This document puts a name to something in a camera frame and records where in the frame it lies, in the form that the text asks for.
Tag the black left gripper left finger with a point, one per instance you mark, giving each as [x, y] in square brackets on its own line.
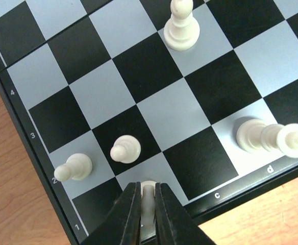
[122, 225]

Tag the black silver chess board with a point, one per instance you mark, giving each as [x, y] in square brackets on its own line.
[76, 75]

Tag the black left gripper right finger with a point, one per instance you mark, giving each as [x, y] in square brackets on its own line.
[173, 223]

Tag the white pawn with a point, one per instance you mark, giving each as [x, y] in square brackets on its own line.
[126, 149]
[77, 167]

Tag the white bishop chess piece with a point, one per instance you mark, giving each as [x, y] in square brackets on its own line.
[182, 30]

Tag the white queen chess piece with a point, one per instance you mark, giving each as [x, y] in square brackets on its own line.
[256, 136]

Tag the white knight chess piece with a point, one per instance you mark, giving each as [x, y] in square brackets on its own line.
[147, 230]

